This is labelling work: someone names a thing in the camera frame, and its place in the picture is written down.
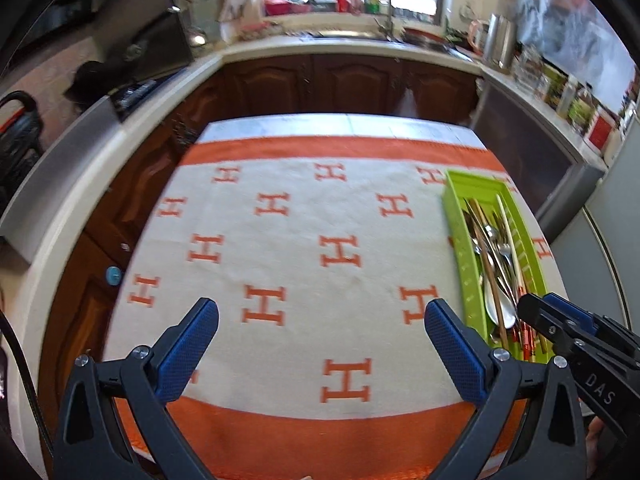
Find bamboo chopstick with red band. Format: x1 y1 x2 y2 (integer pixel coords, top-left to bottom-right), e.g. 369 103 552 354
497 196 526 298

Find steel spoon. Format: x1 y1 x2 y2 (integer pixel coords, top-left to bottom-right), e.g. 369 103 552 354
463 210 516 330

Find kitchen faucet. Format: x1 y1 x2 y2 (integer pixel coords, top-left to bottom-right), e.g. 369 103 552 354
374 0 395 40

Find person's right hand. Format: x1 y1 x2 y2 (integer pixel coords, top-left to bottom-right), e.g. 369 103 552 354
586 417 605 478

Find green plastic utensil tray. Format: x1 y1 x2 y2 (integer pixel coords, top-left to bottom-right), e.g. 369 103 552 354
442 170 562 348

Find wooden cabinet fronts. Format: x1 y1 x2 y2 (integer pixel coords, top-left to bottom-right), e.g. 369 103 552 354
38 54 478 428

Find grey appliance with dark door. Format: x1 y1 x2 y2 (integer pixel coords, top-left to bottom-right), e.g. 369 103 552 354
471 67 608 242

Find orange and cream H blanket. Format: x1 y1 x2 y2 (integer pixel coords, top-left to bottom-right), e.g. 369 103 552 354
102 135 569 480

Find black red electric cooker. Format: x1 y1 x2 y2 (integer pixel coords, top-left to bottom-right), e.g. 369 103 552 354
0 90 44 209

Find steel electric kettle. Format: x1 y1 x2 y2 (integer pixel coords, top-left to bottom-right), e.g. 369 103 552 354
483 14 518 74

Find white cutting board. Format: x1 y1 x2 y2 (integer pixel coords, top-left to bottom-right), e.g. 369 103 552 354
218 0 262 44

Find black cable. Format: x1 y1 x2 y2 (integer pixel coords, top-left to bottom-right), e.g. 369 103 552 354
0 309 54 456

